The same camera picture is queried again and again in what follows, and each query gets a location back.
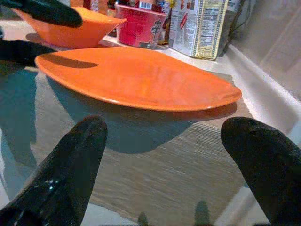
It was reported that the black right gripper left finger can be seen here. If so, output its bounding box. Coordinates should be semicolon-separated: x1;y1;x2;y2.
0;114;108;226

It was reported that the grey woven placemat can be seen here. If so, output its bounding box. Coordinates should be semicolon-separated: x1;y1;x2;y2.
30;68;271;223

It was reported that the orange bowl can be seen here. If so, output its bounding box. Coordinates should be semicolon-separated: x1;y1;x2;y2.
13;6;127;49

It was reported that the orange plate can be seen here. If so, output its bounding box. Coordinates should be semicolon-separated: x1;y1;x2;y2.
34;46;242;113

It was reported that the red instant noodle cup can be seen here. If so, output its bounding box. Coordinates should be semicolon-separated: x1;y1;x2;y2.
115;3;168;49

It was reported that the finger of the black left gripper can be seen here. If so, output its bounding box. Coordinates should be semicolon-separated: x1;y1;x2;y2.
0;0;84;28
0;39;57;69

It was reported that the small brown sauce bottle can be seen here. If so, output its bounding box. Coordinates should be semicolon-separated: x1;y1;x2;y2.
157;14;172;46

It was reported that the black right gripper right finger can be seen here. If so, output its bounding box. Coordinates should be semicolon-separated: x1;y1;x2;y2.
220;116;301;226

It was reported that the food packet with nutrition label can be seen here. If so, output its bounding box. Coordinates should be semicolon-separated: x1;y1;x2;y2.
169;0;229;61

